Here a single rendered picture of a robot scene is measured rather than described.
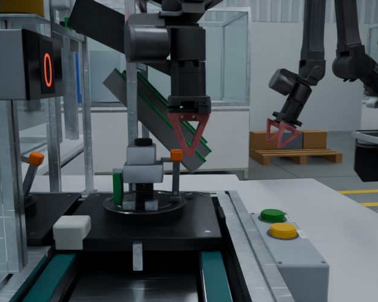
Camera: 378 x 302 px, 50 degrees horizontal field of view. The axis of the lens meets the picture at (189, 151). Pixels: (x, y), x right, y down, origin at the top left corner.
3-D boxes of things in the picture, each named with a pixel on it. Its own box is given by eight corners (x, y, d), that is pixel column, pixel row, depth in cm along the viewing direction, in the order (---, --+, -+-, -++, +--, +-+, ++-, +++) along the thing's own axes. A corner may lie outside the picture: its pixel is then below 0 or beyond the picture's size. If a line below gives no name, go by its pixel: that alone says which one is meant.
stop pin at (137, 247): (143, 266, 59) (143, 240, 58) (143, 271, 58) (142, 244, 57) (134, 267, 59) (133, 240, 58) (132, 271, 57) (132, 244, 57)
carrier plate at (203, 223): (210, 201, 82) (210, 191, 82) (222, 250, 59) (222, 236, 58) (89, 202, 82) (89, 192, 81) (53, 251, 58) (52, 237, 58)
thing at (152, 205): (158, 208, 65) (158, 198, 65) (157, 211, 64) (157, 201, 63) (145, 208, 65) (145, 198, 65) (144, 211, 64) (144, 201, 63)
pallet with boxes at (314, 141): (317, 153, 678) (318, 129, 671) (342, 163, 600) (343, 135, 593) (246, 155, 661) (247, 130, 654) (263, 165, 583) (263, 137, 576)
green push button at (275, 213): (281, 219, 71) (281, 208, 71) (287, 227, 67) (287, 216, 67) (258, 219, 71) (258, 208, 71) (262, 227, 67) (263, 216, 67)
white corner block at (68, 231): (92, 239, 63) (91, 214, 62) (85, 251, 58) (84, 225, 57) (61, 239, 62) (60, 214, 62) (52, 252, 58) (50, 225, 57)
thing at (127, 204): (136, 207, 65) (135, 198, 65) (135, 210, 64) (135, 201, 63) (123, 207, 65) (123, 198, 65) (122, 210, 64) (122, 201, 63)
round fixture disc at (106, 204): (185, 199, 77) (185, 189, 76) (186, 225, 63) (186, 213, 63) (110, 199, 77) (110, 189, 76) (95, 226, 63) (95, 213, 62)
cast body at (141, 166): (163, 177, 71) (163, 136, 70) (162, 183, 67) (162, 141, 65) (114, 177, 71) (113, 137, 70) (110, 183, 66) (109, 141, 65)
